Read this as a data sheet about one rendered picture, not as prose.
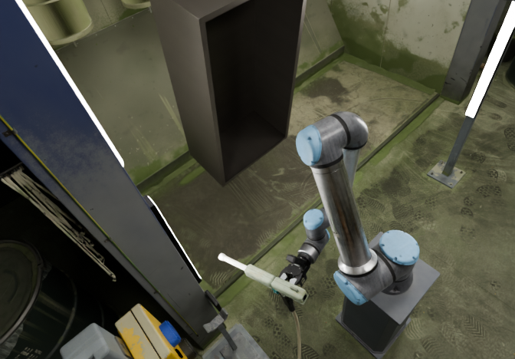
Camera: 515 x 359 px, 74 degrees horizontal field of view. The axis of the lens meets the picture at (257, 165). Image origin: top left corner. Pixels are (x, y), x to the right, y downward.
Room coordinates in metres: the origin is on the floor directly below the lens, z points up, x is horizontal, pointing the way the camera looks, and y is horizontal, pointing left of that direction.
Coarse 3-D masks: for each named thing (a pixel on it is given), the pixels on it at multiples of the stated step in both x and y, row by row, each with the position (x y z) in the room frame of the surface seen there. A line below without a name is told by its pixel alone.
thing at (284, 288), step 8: (224, 256) 0.81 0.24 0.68; (232, 264) 0.75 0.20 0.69; (240, 264) 0.74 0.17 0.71; (248, 272) 0.68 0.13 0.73; (256, 272) 0.66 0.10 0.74; (264, 272) 0.65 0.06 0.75; (256, 280) 0.64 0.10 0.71; (264, 280) 0.62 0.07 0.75; (272, 280) 0.61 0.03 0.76; (280, 280) 0.60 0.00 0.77; (280, 288) 0.56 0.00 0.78; (288, 288) 0.55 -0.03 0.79; (296, 288) 0.53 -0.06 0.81; (288, 296) 0.53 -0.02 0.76; (296, 296) 0.51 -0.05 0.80; (288, 304) 0.54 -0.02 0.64
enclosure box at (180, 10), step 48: (192, 0) 1.33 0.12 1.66; (240, 0) 1.33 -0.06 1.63; (288, 0) 1.68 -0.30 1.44; (192, 48) 1.30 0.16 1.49; (240, 48) 1.87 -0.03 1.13; (288, 48) 1.69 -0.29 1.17; (192, 96) 1.42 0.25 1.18; (240, 96) 1.92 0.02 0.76; (288, 96) 1.71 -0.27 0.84; (192, 144) 1.60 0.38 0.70; (240, 144) 1.73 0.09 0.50
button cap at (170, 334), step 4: (160, 324) 0.25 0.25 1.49; (164, 324) 0.24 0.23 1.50; (168, 324) 0.24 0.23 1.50; (160, 328) 0.24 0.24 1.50; (164, 328) 0.23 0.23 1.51; (168, 328) 0.23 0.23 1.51; (172, 328) 0.24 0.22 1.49; (164, 332) 0.23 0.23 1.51; (168, 332) 0.23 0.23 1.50; (172, 332) 0.23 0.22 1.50; (176, 332) 0.23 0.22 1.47; (168, 336) 0.22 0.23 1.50; (172, 336) 0.22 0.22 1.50; (176, 336) 0.22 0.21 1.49; (168, 340) 0.21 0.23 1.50; (172, 340) 0.21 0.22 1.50; (176, 340) 0.21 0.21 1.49; (172, 344) 0.21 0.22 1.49; (176, 344) 0.21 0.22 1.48
